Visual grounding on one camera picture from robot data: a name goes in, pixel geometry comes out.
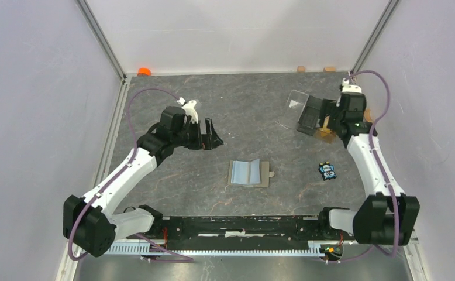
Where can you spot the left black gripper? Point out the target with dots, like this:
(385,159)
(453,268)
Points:
(207,141)

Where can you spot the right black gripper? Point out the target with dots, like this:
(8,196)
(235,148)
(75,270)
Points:
(328,108)

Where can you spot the olive card holder wallet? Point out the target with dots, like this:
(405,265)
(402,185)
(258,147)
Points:
(256,173)

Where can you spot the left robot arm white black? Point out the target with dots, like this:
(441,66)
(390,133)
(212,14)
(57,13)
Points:
(89,221)

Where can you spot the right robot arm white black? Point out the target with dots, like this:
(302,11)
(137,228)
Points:
(387,216)

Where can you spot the clear three-compartment plastic box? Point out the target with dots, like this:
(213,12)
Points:
(301,112)

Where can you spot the wooden block middle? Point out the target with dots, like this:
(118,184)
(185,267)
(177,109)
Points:
(329,69)

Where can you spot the black blue owl sticker toy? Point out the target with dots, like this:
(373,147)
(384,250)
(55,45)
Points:
(327,171)

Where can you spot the orange round cap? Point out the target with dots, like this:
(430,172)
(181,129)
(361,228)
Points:
(143,71)

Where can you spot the wooden block right wall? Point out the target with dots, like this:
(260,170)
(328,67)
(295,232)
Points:
(368,116)

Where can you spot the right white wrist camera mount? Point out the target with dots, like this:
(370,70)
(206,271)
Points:
(349,87)

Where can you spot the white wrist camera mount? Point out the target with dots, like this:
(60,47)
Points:
(349,87)
(190,108)

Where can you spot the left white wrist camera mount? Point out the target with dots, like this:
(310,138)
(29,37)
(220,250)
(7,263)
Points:
(190,108)

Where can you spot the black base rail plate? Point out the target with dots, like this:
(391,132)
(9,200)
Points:
(229,233)

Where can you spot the white slotted cable duct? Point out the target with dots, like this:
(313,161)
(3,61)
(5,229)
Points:
(146,249)

